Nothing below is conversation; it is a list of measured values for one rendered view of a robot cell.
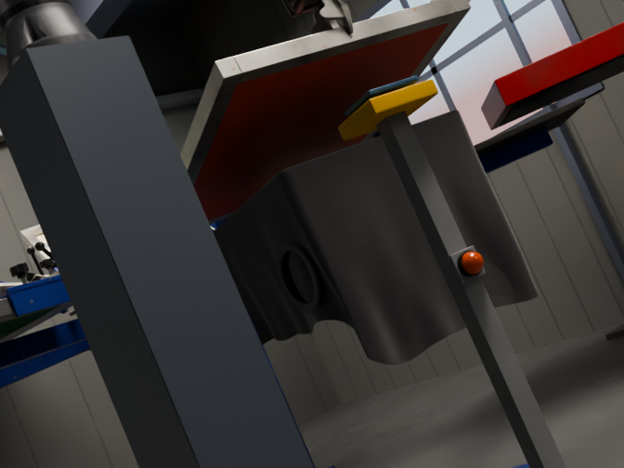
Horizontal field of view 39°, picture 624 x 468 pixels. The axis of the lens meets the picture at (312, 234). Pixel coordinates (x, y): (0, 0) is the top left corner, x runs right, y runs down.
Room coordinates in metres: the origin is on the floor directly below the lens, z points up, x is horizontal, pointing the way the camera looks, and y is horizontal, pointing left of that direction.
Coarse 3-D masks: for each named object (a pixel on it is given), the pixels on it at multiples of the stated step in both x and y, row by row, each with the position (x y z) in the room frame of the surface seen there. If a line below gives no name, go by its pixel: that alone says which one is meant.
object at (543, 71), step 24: (576, 48) 2.65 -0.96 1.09; (600, 48) 2.65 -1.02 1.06; (528, 72) 2.66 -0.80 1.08; (552, 72) 2.66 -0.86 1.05; (576, 72) 2.65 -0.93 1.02; (600, 72) 2.82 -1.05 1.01; (504, 96) 2.67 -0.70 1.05; (528, 96) 2.66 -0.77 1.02; (552, 96) 2.88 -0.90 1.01; (504, 120) 2.97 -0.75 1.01
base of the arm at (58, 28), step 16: (32, 0) 1.33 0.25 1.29; (48, 0) 1.34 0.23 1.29; (64, 0) 1.36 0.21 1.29; (16, 16) 1.33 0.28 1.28; (32, 16) 1.32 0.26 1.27; (48, 16) 1.33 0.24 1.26; (64, 16) 1.34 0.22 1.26; (16, 32) 1.32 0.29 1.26; (32, 32) 1.32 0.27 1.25; (48, 32) 1.31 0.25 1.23; (64, 32) 1.32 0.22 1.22; (80, 32) 1.34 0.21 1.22; (16, 48) 1.32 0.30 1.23
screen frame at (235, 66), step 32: (448, 0) 1.79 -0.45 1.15; (320, 32) 1.66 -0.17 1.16; (384, 32) 1.71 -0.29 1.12; (448, 32) 1.88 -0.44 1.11; (224, 64) 1.56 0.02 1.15; (256, 64) 1.59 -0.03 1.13; (288, 64) 1.63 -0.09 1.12; (224, 96) 1.62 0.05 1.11; (192, 128) 1.77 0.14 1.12; (192, 160) 1.84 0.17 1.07
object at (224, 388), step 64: (64, 64) 1.29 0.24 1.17; (128, 64) 1.36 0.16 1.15; (0, 128) 1.39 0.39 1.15; (64, 128) 1.26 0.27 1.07; (128, 128) 1.33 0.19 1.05; (64, 192) 1.30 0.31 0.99; (128, 192) 1.30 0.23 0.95; (192, 192) 1.37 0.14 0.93; (64, 256) 1.36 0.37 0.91; (128, 256) 1.27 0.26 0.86; (192, 256) 1.34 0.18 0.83; (128, 320) 1.28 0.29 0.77; (192, 320) 1.31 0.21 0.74; (128, 384) 1.33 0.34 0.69; (192, 384) 1.28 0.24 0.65; (256, 384) 1.35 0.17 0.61; (192, 448) 1.26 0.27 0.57; (256, 448) 1.32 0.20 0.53
